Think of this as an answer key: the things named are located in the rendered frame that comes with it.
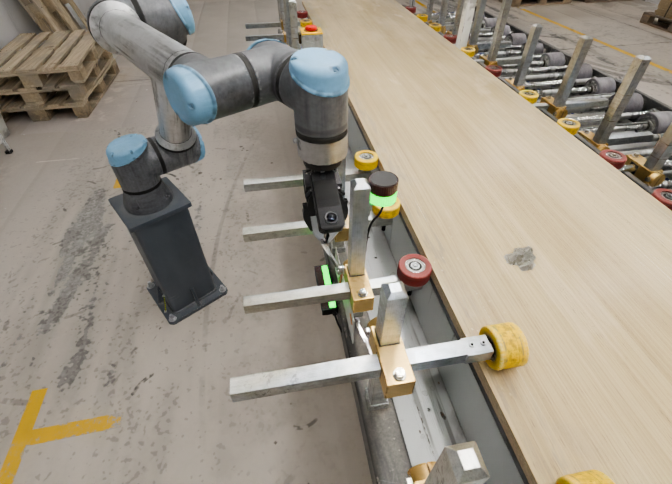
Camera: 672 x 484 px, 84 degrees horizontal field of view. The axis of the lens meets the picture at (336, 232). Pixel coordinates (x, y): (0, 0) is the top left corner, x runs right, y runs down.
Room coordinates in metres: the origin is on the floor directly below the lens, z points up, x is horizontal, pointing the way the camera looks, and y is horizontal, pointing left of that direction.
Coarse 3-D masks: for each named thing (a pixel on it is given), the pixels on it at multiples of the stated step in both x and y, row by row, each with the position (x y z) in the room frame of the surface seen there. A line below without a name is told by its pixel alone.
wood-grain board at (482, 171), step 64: (320, 0) 3.45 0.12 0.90; (384, 0) 3.45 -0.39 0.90; (384, 64) 1.99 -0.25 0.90; (448, 64) 1.99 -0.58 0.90; (384, 128) 1.30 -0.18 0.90; (448, 128) 1.30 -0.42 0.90; (512, 128) 1.30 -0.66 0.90; (448, 192) 0.90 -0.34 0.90; (512, 192) 0.90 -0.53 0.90; (576, 192) 0.90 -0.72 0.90; (640, 192) 0.90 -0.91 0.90; (448, 256) 0.63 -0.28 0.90; (576, 256) 0.63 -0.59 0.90; (640, 256) 0.63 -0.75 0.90; (512, 320) 0.45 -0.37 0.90; (576, 320) 0.45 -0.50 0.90; (640, 320) 0.45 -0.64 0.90; (512, 384) 0.31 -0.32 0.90; (576, 384) 0.31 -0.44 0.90; (640, 384) 0.31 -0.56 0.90; (512, 448) 0.21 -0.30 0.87; (576, 448) 0.21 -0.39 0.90; (640, 448) 0.21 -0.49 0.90
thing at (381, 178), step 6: (372, 174) 0.64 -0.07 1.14; (378, 174) 0.64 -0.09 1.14; (384, 174) 0.64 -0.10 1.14; (390, 174) 0.64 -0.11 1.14; (372, 180) 0.62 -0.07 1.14; (378, 180) 0.62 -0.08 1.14; (384, 180) 0.62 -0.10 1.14; (390, 180) 0.62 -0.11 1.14; (396, 180) 0.62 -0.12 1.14; (384, 186) 0.60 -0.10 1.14; (372, 204) 0.60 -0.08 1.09; (378, 216) 0.62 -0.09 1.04; (372, 222) 0.62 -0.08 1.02; (366, 246) 0.62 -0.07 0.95
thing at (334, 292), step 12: (396, 276) 0.60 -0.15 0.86; (312, 288) 0.57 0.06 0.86; (324, 288) 0.57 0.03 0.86; (336, 288) 0.57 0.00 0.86; (348, 288) 0.57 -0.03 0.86; (372, 288) 0.57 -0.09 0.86; (408, 288) 0.58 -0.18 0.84; (420, 288) 0.59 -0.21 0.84; (252, 300) 0.53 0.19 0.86; (264, 300) 0.53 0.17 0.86; (276, 300) 0.53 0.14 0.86; (288, 300) 0.53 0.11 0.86; (300, 300) 0.54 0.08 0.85; (312, 300) 0.54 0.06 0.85; (324, 300) 0.55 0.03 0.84; (336, 300) 0.55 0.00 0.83; (252, 312) 0.52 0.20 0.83
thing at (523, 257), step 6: (528, 246) 0.65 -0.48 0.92; (516, 252) 0.64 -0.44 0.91; (522, 252) 0.64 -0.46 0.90; (528, 252) 0.63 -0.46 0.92; (504, 258) 0.63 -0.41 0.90; (510, 258) 0.62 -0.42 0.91; (516, 258) 0.61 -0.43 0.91; (522, 258) 0.62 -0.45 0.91; (528, 258) 0.62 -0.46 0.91; (534, 258) 0.62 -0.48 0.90; (510, 264) 0.61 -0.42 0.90; (516, 264) 0.60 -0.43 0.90; (522, 264) 0.60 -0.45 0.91; (528, 264) 0.59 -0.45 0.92; (534, 264) 0.61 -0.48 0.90; (522, 270) 0.59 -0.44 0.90
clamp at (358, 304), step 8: (344, 264) 0.64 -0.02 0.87; (344, 272) 0.63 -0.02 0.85; (352, 280) 0.58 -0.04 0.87; (360, 280) 0.58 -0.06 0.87; (368, 280) 0.58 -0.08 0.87; (352, 288) 0.56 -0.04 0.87; (360, 288) 0.56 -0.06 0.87; (368, 288) 0.56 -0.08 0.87; (352, 296) 0.54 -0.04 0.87; (368, 296) 0.53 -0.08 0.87; (352, 304) 0.53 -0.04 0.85; (360, 304) 0.53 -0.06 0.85; (368, 304) 0.53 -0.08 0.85
